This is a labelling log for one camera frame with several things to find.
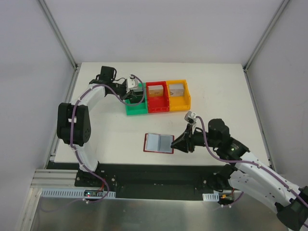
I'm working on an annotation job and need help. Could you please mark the red plastic bin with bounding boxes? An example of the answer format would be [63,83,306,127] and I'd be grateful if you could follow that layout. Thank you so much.
[146,81,170,114]

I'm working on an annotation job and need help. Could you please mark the left white cable duct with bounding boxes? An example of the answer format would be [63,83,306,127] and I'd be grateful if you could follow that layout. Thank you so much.
[41,188,116,199]

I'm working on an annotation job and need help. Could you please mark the yellow plastic bin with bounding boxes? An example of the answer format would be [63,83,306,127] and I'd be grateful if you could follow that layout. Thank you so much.
[166,79,191,112]

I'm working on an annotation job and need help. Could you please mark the red leather card holder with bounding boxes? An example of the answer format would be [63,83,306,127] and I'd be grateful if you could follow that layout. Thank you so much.
[143,133,174,154]

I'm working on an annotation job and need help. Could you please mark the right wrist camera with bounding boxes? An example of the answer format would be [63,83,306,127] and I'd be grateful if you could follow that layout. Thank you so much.
[184,111,197,124]

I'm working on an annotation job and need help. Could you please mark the aluminium frame rail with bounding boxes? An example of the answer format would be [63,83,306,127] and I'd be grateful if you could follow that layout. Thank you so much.
[30,154,77,192]

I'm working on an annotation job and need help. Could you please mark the green plastic bin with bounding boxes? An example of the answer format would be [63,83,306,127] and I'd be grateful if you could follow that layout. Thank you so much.
[125,83,148,116]

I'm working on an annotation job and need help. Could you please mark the black cards in green bin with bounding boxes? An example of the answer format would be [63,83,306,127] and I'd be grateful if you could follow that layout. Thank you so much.
[134,88,146,103]

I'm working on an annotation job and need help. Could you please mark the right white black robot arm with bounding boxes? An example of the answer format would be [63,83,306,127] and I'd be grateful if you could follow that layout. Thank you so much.
[171,112,308,231]

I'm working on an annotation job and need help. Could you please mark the cards in yellow bin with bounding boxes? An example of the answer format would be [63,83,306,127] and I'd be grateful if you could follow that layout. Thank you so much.
[169,83,184,97]

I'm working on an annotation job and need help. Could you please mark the right white cable duct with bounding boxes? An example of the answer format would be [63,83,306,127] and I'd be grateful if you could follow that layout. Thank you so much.
[202,192,219,202]

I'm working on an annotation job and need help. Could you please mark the white cable duct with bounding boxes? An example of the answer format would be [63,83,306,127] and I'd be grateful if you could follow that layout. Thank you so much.
[41,188,116,199]
[202,192,219,202]

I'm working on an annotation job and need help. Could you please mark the wooden cards in red bin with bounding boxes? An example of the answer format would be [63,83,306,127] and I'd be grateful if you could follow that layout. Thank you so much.
[148,85,164,97]

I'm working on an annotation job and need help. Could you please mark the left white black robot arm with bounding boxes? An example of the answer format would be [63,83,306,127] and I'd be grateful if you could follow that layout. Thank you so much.
[56,66,139,187]

